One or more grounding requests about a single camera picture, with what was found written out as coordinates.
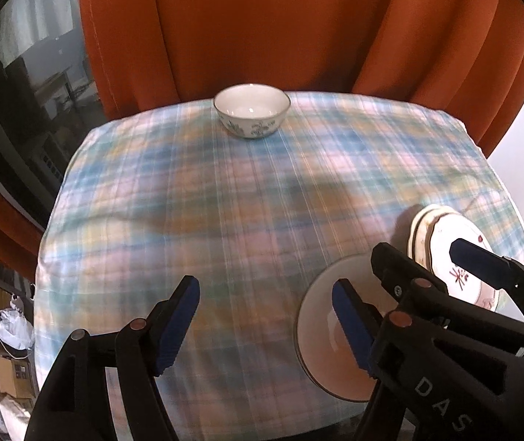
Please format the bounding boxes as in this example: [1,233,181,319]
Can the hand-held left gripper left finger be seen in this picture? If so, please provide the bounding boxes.
[23,275,201,441]

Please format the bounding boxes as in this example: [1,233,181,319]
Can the white scalloped plate yellow flowers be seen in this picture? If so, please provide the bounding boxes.
[406,204,460,262]

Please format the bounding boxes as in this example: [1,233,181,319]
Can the white bowl with blue flowers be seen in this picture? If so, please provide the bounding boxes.
[213,83,291,139]
[294,255,402,402]

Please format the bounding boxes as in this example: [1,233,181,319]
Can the orange curtain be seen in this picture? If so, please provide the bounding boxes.
[0,0,524,282]

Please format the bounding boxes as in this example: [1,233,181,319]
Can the white plastic bag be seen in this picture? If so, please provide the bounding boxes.
[0,308,36,355]

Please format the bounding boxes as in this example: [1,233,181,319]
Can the cardboard box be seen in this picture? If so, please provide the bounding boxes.
[0,357,39,398]

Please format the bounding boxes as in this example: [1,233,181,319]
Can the plaid pastel tablecloth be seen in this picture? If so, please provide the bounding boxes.
[32,91,524,438]

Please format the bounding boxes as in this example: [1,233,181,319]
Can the small plate with purple flower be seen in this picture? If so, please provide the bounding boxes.
[424,214,502,309]

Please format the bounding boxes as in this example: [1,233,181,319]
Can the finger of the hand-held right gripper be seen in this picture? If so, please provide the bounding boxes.
[371,242,455,327]
[449,237,524,331]

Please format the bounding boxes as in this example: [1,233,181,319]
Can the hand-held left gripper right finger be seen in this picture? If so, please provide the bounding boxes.
[332,278,410,441]

